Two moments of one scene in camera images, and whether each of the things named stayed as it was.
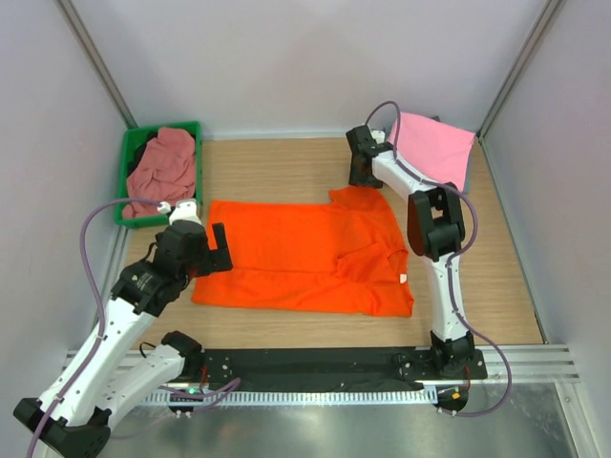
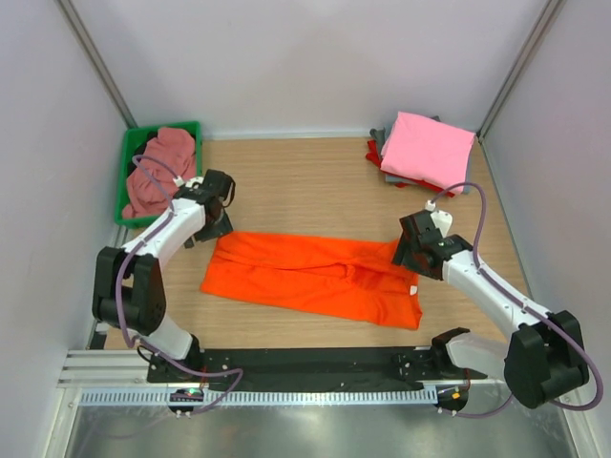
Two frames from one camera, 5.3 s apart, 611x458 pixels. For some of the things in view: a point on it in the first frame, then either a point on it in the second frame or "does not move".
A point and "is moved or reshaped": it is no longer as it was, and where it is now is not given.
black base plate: [333, 366] does not move
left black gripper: [217, 260] -> [223, 226]
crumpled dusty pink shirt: [165, 171] does not move
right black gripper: [355, 179] -> [403, 257]
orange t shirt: [345, 255] is moved or reshaped
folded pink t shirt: [434, 151] does not move
